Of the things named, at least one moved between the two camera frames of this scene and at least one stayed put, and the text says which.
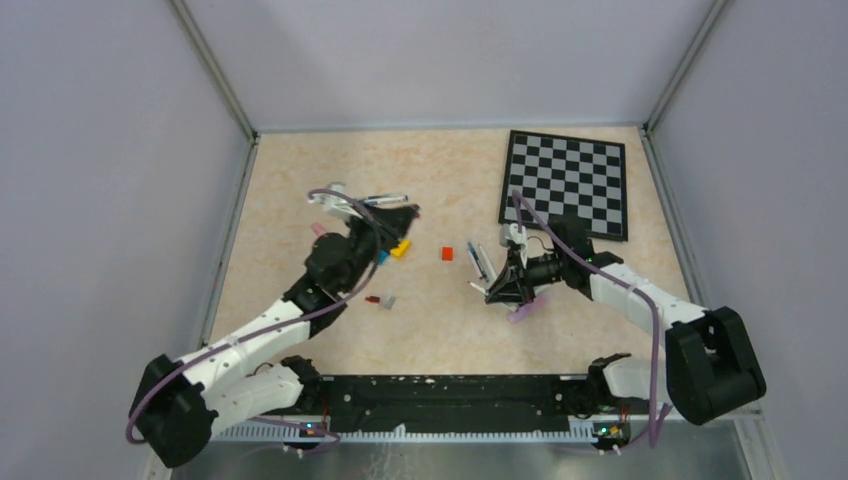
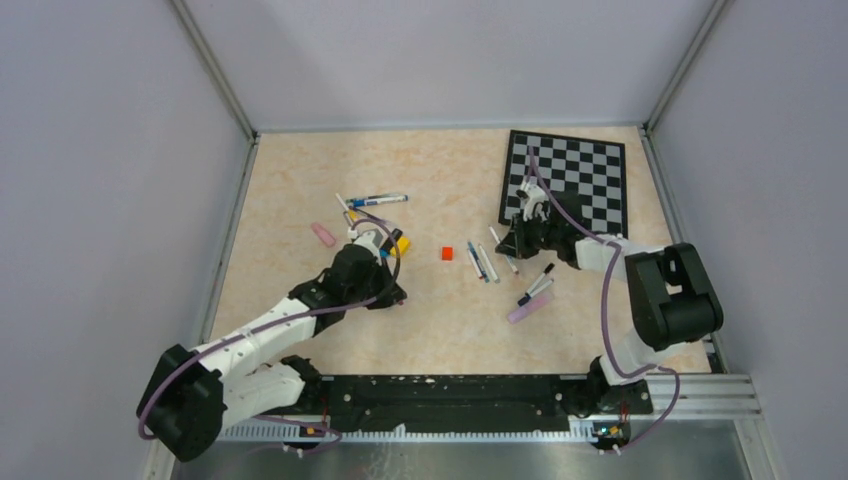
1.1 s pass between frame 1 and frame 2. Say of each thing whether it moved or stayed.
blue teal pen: stayed
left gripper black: moved
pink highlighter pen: stayed
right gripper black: moved
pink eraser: stayed
